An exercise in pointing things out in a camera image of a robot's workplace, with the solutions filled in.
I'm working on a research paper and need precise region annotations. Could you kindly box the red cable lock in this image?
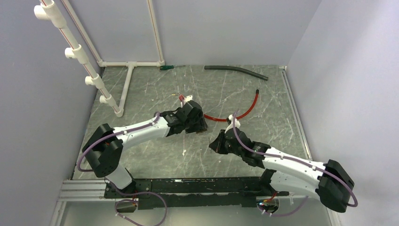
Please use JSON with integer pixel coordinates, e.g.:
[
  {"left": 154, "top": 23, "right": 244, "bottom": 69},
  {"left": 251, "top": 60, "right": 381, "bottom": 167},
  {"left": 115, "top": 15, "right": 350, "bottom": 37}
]
[{"left": 204, "top": 89, "right": 261, "bottom": 123}]

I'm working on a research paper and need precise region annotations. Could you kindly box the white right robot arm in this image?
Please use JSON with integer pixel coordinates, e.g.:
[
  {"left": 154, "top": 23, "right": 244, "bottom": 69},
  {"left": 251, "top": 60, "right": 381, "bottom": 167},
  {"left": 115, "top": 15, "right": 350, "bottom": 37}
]
[{"left": 208, "top": 129, "right": 354, "bottom": 213}]

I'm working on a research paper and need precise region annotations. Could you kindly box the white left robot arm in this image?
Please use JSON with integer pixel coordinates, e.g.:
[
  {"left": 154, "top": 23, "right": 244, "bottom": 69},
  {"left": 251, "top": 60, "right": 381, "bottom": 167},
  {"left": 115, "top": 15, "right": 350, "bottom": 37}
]
[{"left": 77, "top": 100, "right": 207, "bottom": 198}]

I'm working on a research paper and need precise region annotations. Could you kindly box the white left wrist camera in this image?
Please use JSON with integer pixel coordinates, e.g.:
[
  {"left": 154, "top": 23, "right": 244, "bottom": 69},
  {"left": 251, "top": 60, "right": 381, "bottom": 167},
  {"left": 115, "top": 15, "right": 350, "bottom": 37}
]
[{"left": 178, "top": 95, "right": 193, "bottom": 106}]

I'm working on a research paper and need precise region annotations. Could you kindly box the dark rubber hose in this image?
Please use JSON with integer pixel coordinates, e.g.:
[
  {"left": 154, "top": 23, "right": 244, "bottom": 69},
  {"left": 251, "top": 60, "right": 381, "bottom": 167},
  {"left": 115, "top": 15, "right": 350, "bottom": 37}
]
[{"left": 204, "top": 65, "right": 269, "bottom": 81}]

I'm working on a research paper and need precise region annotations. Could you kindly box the aluminium frame rail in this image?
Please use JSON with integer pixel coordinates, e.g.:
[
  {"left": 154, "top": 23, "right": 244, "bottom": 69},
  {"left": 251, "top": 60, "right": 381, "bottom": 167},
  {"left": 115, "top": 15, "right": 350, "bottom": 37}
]
[{"left": 279, "top": 65, "right": 333, "bottom": 197}]

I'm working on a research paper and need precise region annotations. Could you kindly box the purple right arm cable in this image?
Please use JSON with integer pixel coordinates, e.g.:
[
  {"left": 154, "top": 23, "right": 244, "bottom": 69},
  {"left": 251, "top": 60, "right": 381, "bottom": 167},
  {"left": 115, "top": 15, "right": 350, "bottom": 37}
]
[{"left": 232, "top": 111, "right": 359, "bottom": 218}]

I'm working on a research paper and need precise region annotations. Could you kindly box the white PVC pipe frame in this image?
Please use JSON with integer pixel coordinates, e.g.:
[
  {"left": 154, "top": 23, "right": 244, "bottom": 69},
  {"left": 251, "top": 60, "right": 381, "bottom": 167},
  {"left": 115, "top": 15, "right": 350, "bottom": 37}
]
[{"left": 33, "top": 0, "right": 166, "bottom": 117}]

